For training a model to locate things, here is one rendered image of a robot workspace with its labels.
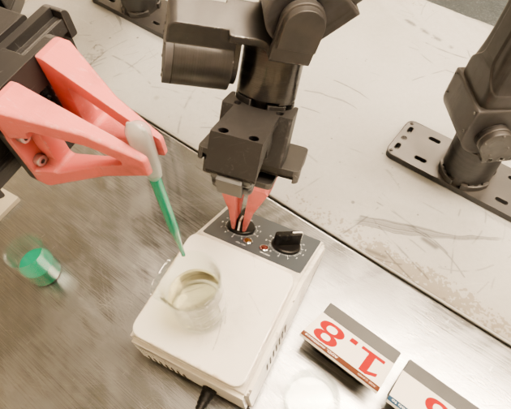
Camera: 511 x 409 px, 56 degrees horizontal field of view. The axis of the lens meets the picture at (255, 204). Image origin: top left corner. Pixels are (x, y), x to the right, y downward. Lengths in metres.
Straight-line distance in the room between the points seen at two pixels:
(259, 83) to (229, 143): 0.08
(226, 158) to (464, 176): 0.35
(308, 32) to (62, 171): 0.21
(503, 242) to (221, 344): 0.36
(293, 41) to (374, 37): 0.47
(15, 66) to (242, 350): 0.30
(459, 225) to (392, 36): 0.35
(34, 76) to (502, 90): 0.41
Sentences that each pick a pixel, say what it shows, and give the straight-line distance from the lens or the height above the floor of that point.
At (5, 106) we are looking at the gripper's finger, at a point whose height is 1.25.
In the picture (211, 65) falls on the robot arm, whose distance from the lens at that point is 0.42.
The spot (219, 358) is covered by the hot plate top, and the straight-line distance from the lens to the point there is 0.45.
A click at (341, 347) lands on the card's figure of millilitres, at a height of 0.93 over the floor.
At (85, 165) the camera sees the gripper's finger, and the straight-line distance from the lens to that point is 0.28.
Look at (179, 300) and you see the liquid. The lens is 0.43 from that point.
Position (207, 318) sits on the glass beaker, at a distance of 0.42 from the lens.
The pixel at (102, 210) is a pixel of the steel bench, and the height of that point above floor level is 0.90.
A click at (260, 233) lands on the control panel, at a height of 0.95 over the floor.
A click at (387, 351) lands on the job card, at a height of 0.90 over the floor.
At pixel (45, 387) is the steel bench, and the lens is 0.58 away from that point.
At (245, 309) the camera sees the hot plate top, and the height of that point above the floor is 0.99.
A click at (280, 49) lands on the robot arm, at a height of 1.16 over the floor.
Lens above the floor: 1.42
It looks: 58 degrees down
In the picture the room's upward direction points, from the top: 5 degrees counter-clockwise
